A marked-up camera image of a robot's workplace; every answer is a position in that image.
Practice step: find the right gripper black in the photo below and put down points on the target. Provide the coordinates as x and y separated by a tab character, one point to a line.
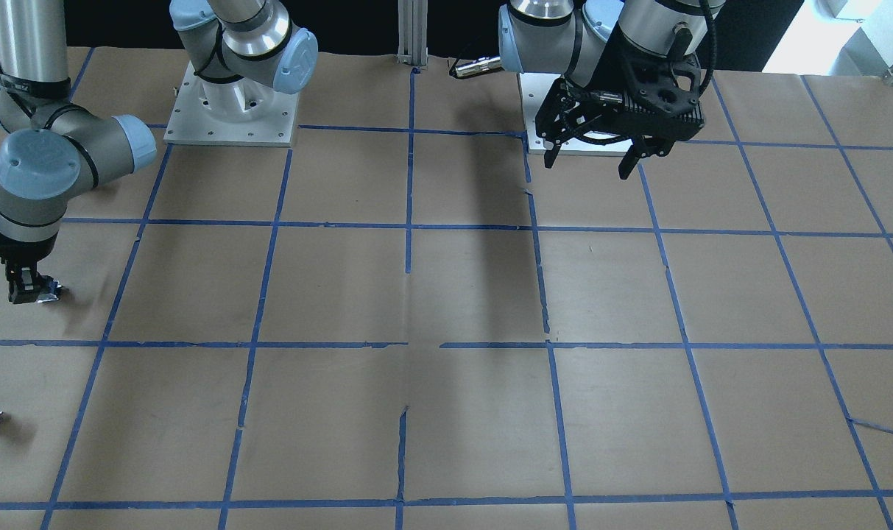
17	261

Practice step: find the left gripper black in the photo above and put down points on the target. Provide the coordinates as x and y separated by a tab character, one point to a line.
609	73

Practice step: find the silver metal connector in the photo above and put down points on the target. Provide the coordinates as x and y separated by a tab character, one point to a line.
476	68

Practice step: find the aluminium frame post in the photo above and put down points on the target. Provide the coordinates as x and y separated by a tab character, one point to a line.
412	20

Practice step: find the red emergency stop button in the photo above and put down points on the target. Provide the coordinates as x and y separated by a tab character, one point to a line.
50	290

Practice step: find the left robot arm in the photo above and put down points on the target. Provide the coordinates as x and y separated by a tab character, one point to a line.
561	38

